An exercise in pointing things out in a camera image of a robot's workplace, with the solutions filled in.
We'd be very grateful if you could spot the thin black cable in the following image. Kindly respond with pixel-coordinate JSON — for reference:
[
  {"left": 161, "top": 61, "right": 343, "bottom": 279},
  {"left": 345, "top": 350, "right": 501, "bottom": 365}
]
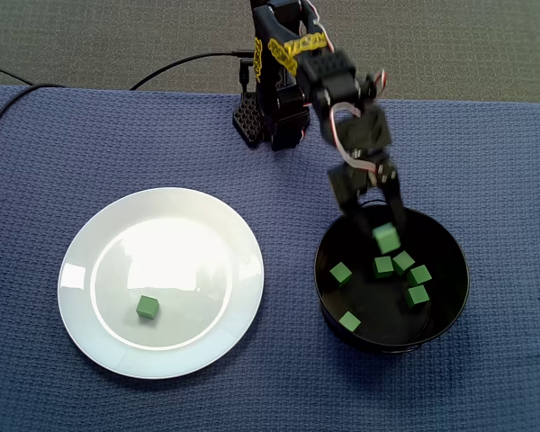
[{"left": 0, "top": 61, "right": 34, "bottom": 86}]

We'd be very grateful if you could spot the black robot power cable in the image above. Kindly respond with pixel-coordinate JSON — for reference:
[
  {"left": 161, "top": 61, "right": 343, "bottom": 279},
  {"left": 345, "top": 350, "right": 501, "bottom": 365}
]
[{"left": 129, "top": 48, "right": 254, "bottom": 91}]

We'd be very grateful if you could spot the black metal bucket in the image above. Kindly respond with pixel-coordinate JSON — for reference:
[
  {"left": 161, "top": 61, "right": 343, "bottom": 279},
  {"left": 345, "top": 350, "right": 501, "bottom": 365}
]
[{"left": 313, "top": 199, "right": 472, "bottom": 356}]

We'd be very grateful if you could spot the green cube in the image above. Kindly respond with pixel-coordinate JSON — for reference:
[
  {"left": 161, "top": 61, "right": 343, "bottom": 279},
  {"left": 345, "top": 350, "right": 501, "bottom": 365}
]
[
  {"left": 135, "top": 294, "right": 160, "bottom": 320},
  {"left": 372, "top": 256, "right": 394, "bottom": 279},
  {"left": 372, "top": 222, "right": 401, "bottom": 255},
  {"left": 405, "top": 284, "right": 430, "bottom": 310},
  {"left": 391, "top": 250, "right": 417, "bottom": 276},
  {"left": 328, "top": 262, "right": 354, "bottom": 286},
  {"left": 407, "top": 264, "right": 434, "bottom": 285},
  {"left": 338, "top": 310, "right": 362, "bottom": 333}
]

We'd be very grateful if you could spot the thick black cable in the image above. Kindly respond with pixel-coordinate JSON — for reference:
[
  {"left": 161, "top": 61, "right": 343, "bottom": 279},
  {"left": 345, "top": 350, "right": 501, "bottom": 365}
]
[{"left": 0, "top": 83, "right": 67, "bottom": 157}]

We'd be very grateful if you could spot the white red arm wire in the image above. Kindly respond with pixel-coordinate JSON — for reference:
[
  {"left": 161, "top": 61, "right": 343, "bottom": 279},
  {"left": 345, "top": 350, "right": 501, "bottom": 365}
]
[{"left": 299, "top": 0, "right": 337, "bottom": 53}]

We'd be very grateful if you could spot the white red gripper wire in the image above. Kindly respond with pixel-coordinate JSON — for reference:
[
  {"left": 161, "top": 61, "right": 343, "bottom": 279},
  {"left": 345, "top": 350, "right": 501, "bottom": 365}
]
[{"left": 329, "top": 68, "right": 387, "bottom": 173}]

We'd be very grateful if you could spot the short black base cable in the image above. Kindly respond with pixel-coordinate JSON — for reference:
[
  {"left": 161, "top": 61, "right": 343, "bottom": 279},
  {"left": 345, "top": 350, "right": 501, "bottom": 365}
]
[{"left": 238, "top": 58, "right": 254, "bottom": 95}]

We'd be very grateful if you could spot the white round plate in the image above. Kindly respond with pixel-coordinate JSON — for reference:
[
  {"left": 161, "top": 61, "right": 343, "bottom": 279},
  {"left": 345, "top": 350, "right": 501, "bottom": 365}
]
[{"left": 57, "top": 186, "right": 266, "bottom": 381}]

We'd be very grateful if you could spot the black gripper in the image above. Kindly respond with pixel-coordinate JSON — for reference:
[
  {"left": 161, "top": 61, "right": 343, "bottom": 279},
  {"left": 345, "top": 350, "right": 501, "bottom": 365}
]
[{"left": 326, "top": 105, "right": 409, "bottom": 244}]

